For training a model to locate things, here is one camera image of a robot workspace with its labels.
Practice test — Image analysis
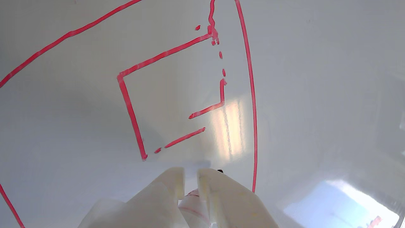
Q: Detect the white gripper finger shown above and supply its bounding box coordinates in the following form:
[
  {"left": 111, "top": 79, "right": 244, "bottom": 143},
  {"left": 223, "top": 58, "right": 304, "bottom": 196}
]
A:
[
  {"left": 78, "top": 167, "right": 189, "bottom": 228},
  {"left": 196, "top": 168, "right": 279, "bottom": 228}
]

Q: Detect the red whiteboard marker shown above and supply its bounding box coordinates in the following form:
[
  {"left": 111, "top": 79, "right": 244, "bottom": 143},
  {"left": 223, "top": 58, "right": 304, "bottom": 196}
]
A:
[{"left": 178, "top": 189, "right": 212, "bottom": 228}]

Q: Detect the white whiteboard with metal frame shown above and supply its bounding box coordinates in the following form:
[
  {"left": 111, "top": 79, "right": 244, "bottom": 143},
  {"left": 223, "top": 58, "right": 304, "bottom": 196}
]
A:
[{"left": 0, "top": 0, "right": 405, "bottom": 228}]

